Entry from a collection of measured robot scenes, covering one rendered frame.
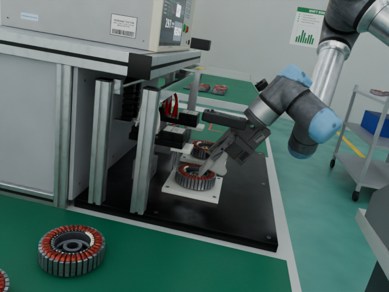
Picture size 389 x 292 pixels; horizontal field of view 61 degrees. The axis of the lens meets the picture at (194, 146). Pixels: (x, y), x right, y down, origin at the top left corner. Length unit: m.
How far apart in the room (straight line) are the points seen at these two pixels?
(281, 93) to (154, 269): 0.48
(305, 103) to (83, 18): 0.54
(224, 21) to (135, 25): 5.42
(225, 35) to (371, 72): 2.60
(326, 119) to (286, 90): 0.11
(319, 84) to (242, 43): 5.21
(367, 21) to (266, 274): 0.68
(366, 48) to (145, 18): 5.83
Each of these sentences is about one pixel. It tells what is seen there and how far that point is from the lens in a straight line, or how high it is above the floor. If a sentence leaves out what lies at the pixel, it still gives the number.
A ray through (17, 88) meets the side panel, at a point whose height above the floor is 1.00.
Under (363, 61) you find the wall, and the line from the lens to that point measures 6.46.
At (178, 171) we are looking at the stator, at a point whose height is 0.81.
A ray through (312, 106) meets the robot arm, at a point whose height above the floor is 1.06.
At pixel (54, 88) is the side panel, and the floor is 1.02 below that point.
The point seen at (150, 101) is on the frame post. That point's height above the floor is 1.03.
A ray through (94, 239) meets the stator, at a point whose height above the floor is 0.79.
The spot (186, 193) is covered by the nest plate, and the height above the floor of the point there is 0.78.
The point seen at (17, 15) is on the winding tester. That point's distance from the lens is 0.93.
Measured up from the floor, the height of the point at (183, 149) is 0.88.
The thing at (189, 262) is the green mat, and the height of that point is 0.75.
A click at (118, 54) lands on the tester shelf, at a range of 0.66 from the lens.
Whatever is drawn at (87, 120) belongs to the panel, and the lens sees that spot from 0.78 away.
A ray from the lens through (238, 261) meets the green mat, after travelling 0.71.
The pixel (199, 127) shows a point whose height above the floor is 0.88.
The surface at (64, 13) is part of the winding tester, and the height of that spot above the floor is 1.17.
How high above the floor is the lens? 1.16
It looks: 18 degrees down
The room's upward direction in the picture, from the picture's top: 9 degrees clockwise
